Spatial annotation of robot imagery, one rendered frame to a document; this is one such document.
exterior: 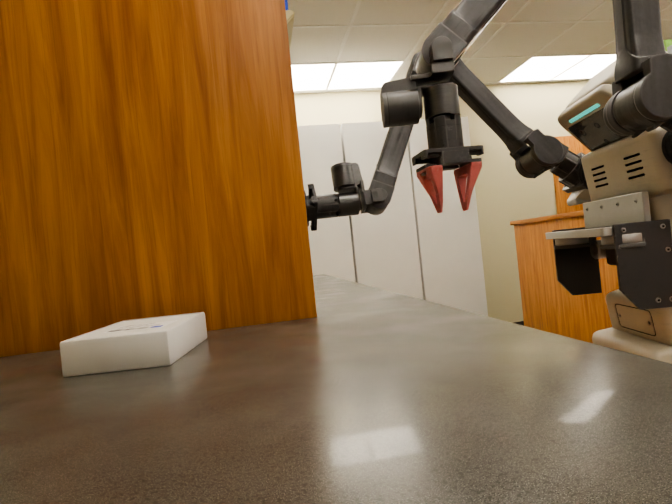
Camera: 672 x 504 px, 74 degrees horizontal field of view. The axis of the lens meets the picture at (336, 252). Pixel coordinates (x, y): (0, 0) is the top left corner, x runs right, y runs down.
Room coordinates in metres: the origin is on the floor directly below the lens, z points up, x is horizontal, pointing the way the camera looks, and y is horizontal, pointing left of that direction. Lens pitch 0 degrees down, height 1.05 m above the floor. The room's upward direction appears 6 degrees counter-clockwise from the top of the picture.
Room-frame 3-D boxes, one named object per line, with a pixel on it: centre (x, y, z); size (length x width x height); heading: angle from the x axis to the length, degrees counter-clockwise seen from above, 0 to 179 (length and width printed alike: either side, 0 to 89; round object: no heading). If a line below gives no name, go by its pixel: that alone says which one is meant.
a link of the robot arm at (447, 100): (0.74, -0.19, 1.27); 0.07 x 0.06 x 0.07; 88
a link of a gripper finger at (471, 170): (0.74, -0.21, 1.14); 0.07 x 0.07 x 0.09; 9
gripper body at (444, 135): (0.74, -0.20, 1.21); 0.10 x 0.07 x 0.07; 99
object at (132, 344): (0.57, 0.26, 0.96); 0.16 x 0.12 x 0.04; 2
